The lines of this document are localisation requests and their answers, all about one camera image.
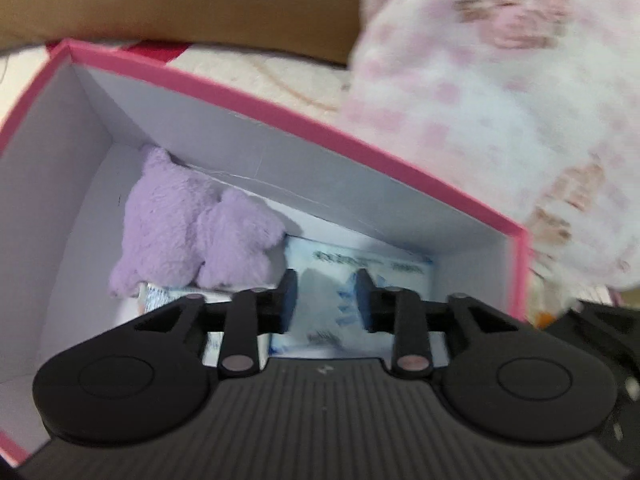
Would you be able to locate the purple plush toy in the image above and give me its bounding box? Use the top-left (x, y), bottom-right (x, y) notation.
top-left (107, 145), bottom-right (286, 298)

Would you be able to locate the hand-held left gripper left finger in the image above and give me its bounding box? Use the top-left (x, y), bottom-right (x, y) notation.
top-left (132, 269), bottom-right (299, 379)

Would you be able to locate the blue tissue packet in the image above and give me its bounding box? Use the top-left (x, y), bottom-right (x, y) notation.
top-left (270, 237), bottom-right (433, 358)

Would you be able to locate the pink checked pillow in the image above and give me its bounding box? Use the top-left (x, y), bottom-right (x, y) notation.
top-left (340, 0), bottom-right (640, 291)

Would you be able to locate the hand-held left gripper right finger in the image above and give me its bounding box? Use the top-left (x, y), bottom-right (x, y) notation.
top-left (354, 269), bottom-right (522, 377)

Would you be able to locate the small white blue carton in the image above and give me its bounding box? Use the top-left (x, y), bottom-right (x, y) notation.
top-left (137, 282), bottom-right (223, 366)

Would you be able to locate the pink cardboard box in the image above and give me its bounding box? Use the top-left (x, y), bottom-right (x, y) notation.
top-left (0, 37), bottom-right (531, 466)

